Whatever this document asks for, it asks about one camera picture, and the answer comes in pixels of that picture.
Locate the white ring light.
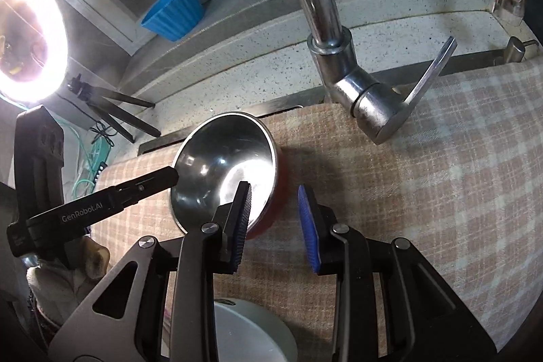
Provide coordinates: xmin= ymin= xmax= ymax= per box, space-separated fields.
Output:
xmin=1 ymin=0 xmax=68 ymax=103

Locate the black tripod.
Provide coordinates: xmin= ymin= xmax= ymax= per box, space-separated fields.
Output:
xmin=67 ymin=74 xmax=161 ymax=143

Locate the blue fluted plastic bowl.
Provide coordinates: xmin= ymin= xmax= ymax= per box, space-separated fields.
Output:
xmin=141 ymin=0 xmax=204 ymax=41

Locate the teal cable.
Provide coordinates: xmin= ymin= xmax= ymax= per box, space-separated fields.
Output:
xmin=62 ymin=119 xmax=112 ymax=193

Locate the gloved left hand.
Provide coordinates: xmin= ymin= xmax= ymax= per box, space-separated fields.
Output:
xmin=26 ymin=236 xmax=110 ymax=327

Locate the pale green ceramic bowl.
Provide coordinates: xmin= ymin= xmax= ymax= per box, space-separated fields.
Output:
xmin=214 ymin=298 xmax=298 ymax=362

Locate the plaid beige table cloth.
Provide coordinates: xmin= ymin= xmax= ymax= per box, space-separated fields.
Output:
xmin=90 ymin=58 xmax=543 ymax=362

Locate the chrome kitchen faucet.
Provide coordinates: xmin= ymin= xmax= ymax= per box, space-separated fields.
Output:
xmin=299 ymin=0 xmax=457 ymax=145

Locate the red steel-lined bowl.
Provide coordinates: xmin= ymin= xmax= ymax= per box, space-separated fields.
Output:
xmin=169 ymin=111 xmax=289 ymax=240

